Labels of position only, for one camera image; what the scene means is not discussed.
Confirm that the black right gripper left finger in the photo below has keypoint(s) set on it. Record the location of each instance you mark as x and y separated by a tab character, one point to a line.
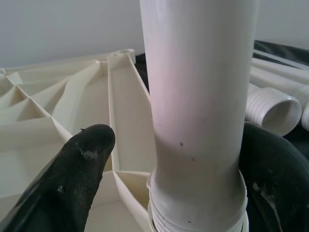
72	174

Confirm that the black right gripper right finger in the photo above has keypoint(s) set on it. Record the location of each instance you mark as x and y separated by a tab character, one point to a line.
277	181

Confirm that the cream plastic table top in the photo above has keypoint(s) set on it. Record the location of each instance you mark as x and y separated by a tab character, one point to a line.
36	133

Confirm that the black table cloth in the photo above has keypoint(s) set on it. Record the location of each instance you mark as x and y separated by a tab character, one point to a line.
142	70

